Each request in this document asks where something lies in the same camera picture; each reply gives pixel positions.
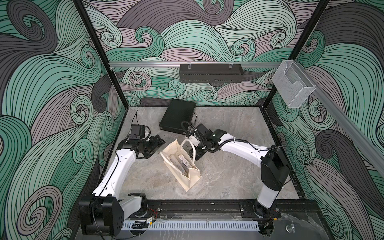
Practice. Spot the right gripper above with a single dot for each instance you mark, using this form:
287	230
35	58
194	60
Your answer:
198	153

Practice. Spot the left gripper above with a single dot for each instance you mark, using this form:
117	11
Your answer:
155	145

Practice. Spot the compass case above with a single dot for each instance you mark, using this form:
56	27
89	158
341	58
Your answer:
184	162

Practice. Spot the cream canvas tote bag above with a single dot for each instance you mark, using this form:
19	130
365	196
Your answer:
187	179

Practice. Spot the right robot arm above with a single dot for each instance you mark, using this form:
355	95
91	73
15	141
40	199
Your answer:
272	162

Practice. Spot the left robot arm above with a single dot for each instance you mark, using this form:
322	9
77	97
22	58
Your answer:
103	213

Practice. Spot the black ribbed carrying case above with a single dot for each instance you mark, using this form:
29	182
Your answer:
177	111

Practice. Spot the black wall tray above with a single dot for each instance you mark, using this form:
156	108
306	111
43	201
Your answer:
211	74

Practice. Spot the white slotted cable duct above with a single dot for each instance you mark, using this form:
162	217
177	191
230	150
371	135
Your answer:
204	226

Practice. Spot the aluminium wall rail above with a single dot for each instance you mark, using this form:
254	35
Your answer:
166	64

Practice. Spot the clear acrylic wall holder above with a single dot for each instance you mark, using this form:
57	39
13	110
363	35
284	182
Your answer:
293	83

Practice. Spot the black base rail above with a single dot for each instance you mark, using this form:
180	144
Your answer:
245	209

